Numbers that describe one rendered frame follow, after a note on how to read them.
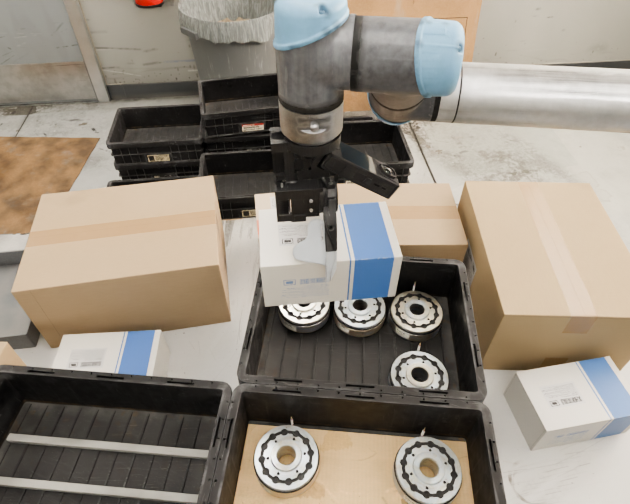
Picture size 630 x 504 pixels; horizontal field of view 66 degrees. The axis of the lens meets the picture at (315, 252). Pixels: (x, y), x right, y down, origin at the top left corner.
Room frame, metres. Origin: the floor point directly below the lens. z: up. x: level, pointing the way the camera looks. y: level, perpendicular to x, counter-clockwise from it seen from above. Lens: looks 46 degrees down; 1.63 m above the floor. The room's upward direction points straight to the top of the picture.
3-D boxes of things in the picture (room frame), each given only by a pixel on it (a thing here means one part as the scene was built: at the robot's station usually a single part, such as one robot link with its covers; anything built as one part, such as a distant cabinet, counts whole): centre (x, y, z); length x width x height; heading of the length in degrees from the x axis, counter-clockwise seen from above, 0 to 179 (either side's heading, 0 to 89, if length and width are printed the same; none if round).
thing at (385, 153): (1.56, -0.15, 0.37); 0.40 x 0.30 x 0.45; 96
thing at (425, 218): (0.86, -0.19, 0.78); 0.30 x 0.22 x 0.16; 90
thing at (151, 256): (0.77, 0.42, 0.80); 0.40 x 0.30 x 0.20; 101
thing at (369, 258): (0.51, -0.02, 1.09); 0.20 x 0.12 x 0.09; 96
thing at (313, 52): (0.51, 0.00, 1.41); 0.09 x 0.08 x 0.11; 82
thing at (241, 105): (1.92, 0.29, 0.37); 0.42 x 0.34 x 0.46; 96
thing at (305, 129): (0.51, 0.00, 1.33); 0.08 x 0.08 x 0.05
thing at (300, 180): (0.51, 0.01, 1.25); 0.09 x 0.08 x 0.12; 96
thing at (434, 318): (0.57, -0.20, 0.86); 0.10 x 0.10 x 0.01
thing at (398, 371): (0.43, -0.18, 0.86); 0.10 x 0.10 x 0.01
